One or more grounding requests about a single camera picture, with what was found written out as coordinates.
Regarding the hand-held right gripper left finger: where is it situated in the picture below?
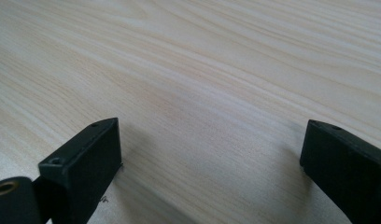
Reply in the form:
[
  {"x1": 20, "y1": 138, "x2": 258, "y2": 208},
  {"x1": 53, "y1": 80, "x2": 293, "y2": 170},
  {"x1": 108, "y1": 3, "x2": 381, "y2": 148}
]
[{"x1": 37, "y1": 117, "x2": 123, "y2": 224}]

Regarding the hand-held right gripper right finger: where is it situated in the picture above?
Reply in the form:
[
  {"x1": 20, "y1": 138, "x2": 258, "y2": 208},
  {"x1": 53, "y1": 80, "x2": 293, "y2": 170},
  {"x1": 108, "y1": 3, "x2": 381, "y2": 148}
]
[{"x1": 299, "y1": 119, "x2": 381, "y2": 224}]

